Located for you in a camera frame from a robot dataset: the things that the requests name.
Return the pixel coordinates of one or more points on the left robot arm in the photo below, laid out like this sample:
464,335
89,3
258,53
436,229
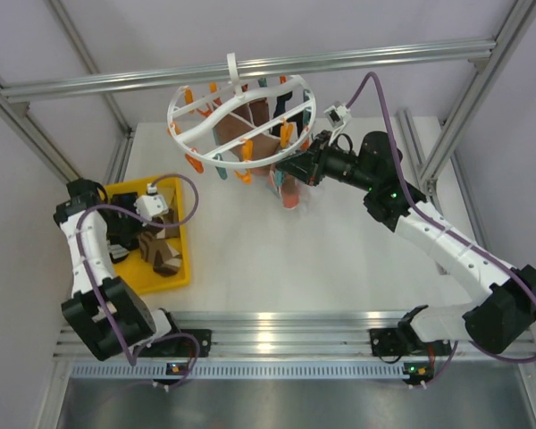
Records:
101,230

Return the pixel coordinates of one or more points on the yellow plastic tray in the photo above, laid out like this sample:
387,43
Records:
133,270

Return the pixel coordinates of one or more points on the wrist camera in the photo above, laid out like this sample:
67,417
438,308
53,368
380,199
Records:
338,115
151,204

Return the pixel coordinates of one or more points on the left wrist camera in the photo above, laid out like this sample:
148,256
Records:
151,204

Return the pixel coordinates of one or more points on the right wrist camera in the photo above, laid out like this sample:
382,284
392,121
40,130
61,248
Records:
338,115

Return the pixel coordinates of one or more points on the white round sock hanger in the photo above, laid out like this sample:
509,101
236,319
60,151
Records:
244,126

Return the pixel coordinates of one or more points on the aluminium top crossbar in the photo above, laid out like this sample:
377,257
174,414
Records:
108,83

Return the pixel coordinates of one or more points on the brown striped sock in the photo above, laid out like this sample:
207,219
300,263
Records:
156,250

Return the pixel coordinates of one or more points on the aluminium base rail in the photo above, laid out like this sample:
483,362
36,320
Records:
281,346

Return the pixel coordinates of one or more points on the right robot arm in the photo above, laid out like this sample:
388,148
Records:
502,298

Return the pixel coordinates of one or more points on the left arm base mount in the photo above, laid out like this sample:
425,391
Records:
184,345

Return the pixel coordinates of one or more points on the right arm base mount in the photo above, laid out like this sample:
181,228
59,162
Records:
389,342

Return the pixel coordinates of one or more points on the pink coral hanging sock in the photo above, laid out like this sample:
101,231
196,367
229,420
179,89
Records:
285,188

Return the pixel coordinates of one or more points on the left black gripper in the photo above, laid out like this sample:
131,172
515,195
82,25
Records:
138,228

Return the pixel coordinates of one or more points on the black sock with patch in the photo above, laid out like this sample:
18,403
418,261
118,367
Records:
126,201

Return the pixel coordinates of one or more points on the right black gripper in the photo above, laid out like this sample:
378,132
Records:
310,166

